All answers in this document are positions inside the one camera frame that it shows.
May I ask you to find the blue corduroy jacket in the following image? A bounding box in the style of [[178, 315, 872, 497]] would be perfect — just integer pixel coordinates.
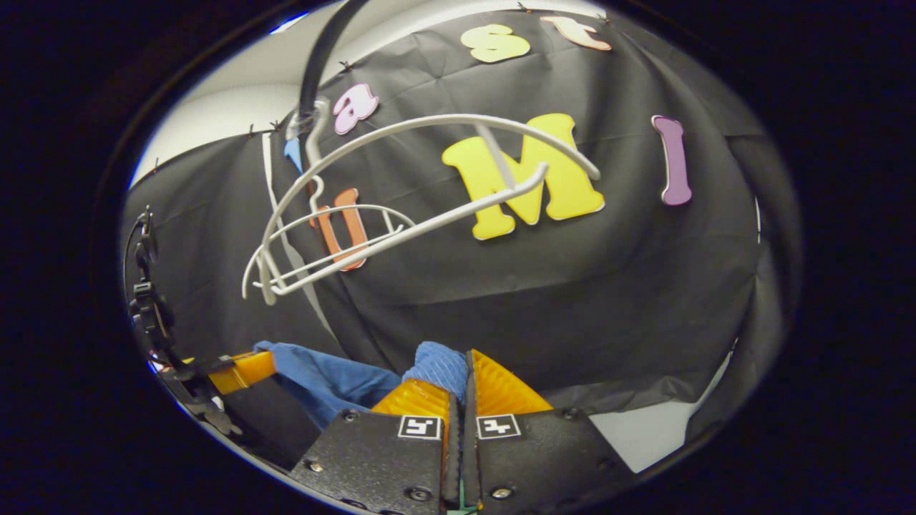
[[254, 340, 469, 430]]

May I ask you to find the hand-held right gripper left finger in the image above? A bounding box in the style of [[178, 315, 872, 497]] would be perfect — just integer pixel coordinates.
[[290, 378, 462, 512]]

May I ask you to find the white clothes hanger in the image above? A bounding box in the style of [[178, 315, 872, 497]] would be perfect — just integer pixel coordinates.
[[242, 175, 416, 301], [259, 97, 602, 307]]

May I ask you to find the black clothes rack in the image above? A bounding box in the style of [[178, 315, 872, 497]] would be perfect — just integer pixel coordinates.
[[297, 0, 373, 119]]

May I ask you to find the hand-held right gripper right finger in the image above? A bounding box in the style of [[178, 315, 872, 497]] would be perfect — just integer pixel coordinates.
[[462, 349, 635, 512]]

